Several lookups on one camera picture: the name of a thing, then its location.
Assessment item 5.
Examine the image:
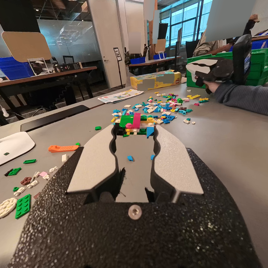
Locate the small beige board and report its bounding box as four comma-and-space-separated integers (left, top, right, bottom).
155, 39, 167, 54

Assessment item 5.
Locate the pile of toy bricks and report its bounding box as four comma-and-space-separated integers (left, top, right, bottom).
111, 91, 210, 124

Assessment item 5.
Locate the wooden table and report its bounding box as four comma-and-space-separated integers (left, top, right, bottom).
127, 55, 181, 71
0, 66, 97, 121

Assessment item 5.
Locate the white door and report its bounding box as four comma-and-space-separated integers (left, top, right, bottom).
88, 0, 127, 88

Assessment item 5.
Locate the orange brick separator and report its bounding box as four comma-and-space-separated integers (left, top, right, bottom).
48, 145, 79, 153

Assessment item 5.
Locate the large beige board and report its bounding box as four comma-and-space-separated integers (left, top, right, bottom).
2, 31, 52, 63

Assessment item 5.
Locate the photo in clear stand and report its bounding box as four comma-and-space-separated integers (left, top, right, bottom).
28, 58, 51, 76

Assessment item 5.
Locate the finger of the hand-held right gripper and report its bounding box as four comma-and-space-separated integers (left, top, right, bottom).
193, 59, 218, 67
186, 63, 212, 82

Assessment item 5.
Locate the white round plate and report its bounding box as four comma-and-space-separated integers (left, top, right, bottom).
0, 197, 18, 218

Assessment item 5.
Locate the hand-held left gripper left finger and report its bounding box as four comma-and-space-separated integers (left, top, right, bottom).
67, 124, 120, 194

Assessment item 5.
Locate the grey desk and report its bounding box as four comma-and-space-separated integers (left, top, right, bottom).
0, 83, 268, 268

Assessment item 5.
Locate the black office chair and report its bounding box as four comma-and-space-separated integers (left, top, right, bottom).
185, 41, 201, 59

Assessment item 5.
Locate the stack of blue bins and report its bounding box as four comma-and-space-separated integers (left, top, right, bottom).
0, 57, 35, 80

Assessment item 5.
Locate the instruction booklet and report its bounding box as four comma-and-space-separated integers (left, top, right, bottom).
98, 89, 145, 104

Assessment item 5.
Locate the green plastic bin stack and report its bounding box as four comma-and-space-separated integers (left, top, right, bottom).
186, 49, 268, 88

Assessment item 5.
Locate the yellow toy brick box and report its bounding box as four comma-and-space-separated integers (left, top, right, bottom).
130, 71, 181, 91

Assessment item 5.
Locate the multicoloured toy brick assembly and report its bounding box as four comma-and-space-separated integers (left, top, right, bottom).
115, 113, 156, 139

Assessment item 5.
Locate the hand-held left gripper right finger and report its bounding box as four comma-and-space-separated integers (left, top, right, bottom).
150, 125, 204, 203

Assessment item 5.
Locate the black product box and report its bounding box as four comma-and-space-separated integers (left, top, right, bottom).
52, 62, 82, 72

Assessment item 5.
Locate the black coiled cable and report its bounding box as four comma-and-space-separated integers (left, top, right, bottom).
52, 88, 65, 105

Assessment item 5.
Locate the black desk cable flap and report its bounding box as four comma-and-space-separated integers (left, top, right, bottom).
20, 105, 90, 132

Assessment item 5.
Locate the person's right forearm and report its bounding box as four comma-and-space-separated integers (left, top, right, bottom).
214, 83, 268, 116

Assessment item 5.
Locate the large green studded plate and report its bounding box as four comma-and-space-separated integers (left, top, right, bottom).
15, 194, 31, 219

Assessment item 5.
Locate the black display panel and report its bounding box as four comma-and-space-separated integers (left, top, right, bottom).
158, 23, 168, 40

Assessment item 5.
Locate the sign stand with tag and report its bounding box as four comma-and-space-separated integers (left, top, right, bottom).
113, 47, 124, 88

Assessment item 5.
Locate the person's right hand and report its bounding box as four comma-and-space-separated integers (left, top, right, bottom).
204, 81, 222, 94

